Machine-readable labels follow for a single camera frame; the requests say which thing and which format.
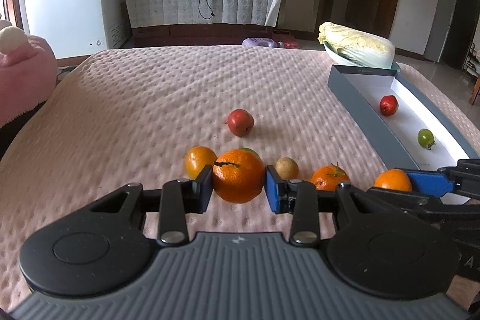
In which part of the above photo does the yellow orange oval fruit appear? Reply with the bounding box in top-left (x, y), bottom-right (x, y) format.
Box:
top-left (184, 146), bottom-right (217, 179)

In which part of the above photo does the brown kiwi middle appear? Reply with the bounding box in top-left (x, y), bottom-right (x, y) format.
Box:
top-left (275, 157), bottom-right (299, 180)

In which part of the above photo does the green lime fruit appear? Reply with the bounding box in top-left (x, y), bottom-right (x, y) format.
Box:
top-left (240, 147), bottom-right (261, 160)

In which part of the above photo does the small orange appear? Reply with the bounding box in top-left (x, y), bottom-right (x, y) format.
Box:
top-left (373, 169), bottom-right (413, 193)

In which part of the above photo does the large orange mandarin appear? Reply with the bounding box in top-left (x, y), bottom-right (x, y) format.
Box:
top-left (212, 149), bottom-right (265, 204)

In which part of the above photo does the white lace cabinet cloth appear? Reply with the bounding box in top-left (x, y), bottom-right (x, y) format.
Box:
top-left (125, 0), bottom-right (281, 28)

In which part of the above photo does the mandarin with green stem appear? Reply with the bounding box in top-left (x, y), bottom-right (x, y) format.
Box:
top-left (310, 163), bottom-right (351, 192)

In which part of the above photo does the pink quilted table cover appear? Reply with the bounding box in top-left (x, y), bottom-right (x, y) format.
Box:
top-left (0, 44), bottom-right (480, 313)

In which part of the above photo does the dark wooden tv cabinet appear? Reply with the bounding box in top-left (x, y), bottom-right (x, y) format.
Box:
top-left (133, 23), bottom-right (318, 48)

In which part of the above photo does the white chest freezer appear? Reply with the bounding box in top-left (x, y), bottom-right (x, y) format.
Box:
top-left (24, 0), bottom-right (128, 58)

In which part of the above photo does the green tomato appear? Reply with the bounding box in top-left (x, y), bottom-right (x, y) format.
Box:
top-left (417, 128), bottom-right (435, 150)

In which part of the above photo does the purple plastic object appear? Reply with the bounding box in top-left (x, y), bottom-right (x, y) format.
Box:
top-left (241, 37), bottom-right (284, 48)

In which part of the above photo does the red apple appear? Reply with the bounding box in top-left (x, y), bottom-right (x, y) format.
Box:
top-left (226, 109), bottom-right (255, 137)
top-left (379, 95), bottom-right (399, 117)

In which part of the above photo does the napa cabbage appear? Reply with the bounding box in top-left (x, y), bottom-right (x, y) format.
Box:
top-left (318, 22), bottom-right (395, 69)

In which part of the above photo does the pink plush toy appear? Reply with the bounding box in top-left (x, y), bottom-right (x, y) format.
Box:
top-left (0, 19), bottom-right (58, 126)

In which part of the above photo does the grey white cardboard box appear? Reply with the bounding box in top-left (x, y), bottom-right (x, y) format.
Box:
top-left (328, 65), bottom-right (479, 171)

